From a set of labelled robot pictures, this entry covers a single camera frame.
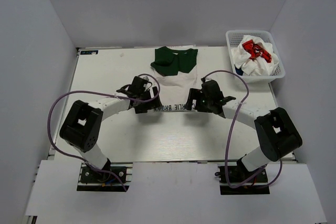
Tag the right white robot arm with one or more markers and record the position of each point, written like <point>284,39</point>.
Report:
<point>276,132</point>

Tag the white green raglan t shirt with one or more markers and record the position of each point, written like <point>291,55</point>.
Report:
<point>176,73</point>

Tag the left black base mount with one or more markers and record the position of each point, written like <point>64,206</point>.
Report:
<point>90,180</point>

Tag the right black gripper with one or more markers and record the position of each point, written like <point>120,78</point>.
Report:
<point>196,94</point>

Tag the blue table label sticker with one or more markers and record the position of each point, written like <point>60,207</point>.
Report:
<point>89,52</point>

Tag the white t shirt red print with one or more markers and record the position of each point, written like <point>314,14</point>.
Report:
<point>255,57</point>

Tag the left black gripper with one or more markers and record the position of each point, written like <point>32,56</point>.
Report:
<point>153,104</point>

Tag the blue t shirt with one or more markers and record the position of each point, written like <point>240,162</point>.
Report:
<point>239,71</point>

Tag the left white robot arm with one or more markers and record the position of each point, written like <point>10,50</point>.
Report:
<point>82,124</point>

